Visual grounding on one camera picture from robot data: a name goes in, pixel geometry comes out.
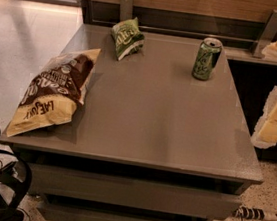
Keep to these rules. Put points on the green soda can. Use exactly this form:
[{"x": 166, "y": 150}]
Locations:
[{"x": 206, "y": 59}]

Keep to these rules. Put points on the upper grey drawer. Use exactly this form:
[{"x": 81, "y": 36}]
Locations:
[{"x": 132, "y": 193}]

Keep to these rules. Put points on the brown and yellow chip bag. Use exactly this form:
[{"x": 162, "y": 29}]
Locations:
[{"x": 55, "y": 93}]

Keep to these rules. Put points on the small green chip bag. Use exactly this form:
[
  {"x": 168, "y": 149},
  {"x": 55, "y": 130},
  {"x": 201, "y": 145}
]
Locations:
[{"x": 128, "y": 38}]

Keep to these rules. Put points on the white power strip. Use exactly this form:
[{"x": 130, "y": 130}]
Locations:
[{"x": 253, "y": 213}]

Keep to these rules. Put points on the metal wall bracket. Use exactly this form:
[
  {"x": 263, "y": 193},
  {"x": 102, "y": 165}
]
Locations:
[
  {"x": 268, "y": 32},
  {"x": 126, "y": 9}
]

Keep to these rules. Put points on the right metal wall bracket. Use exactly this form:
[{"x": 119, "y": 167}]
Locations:
[{"x": 268, "y": 32}]

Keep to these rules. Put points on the left metal wall bracket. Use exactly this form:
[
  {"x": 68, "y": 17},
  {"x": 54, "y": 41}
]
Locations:
[{"x": 126, "y": 9}]

